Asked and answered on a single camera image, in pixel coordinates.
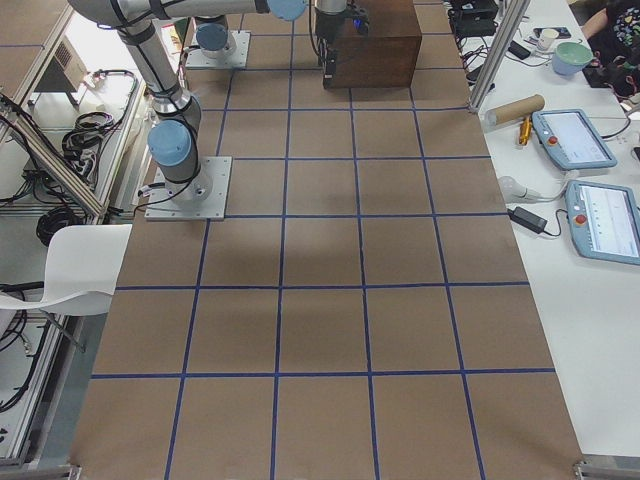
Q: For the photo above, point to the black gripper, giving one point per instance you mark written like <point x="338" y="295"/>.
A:
<point x="327" y="30"/>

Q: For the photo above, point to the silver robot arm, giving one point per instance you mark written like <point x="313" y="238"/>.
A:
<point x="213" y="37"/>
<point x="173" y="142"/>

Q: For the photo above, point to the dark wooden drawer cabinet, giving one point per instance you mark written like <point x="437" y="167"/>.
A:
<point x="377" y="46"/>

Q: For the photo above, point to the black phone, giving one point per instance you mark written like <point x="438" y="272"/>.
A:
<point x="518" y="51"/>

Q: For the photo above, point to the yellow utility knife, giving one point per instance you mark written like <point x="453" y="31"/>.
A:
<point x="525" y="131"/>

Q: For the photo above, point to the cardboard tube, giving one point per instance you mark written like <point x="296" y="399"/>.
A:
<point x="514" y="110"/>

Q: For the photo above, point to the white paper cup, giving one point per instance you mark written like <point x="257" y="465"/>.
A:
<point x="546" y="39"/>

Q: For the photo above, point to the white light bulb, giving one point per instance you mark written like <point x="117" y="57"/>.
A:
<point x="511" y="189"/>

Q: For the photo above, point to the green bowl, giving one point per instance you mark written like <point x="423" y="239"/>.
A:
<point x="570" y="57"/>

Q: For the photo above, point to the far teach pendant tablet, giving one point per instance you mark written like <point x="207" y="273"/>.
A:
<point x="571" y="141"/>

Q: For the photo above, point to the teach pendant tablet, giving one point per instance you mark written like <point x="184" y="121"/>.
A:
<point x="603" y="221"/>
<point x="571" y="141"/>

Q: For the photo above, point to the black power adapter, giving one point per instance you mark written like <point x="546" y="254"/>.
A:
<point x="527" y="219"/>

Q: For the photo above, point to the near teach pendant tablet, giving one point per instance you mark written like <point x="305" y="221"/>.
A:
<point x="603" y="221"/>

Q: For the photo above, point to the white chair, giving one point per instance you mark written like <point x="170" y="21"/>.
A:
<point x="81" y="271"/>

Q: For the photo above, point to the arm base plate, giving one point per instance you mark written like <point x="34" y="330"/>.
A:
<point x="204" y="198"/>
<point x="233" y="55"/>

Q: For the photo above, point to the aluminium frame post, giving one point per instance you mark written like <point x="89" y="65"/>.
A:
<point x="504" y="35"/>

